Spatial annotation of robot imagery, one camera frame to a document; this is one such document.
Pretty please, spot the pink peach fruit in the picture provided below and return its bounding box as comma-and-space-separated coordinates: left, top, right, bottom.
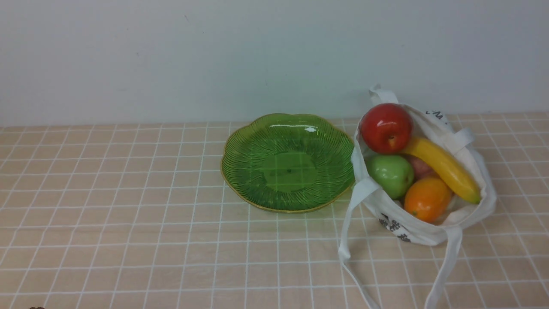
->
402, 154, 439, 181

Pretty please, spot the green glass plate gold rim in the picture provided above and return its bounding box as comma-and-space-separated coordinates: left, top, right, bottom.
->
220, 113, 355, 213

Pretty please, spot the red apple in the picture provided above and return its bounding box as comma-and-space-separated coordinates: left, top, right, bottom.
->
358, 103, 414, 155

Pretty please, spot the green apple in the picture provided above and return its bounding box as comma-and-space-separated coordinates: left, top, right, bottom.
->
365, 154, 414, 200

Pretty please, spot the orange fruit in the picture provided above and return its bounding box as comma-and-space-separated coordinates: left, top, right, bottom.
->
404, 177, 453, 223

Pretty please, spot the yellow banana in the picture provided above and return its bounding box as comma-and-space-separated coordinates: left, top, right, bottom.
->
400, 136, 482, 205

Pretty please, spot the white canvas tote bag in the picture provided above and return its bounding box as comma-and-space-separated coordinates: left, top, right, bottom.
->
338, 103, 497, 309

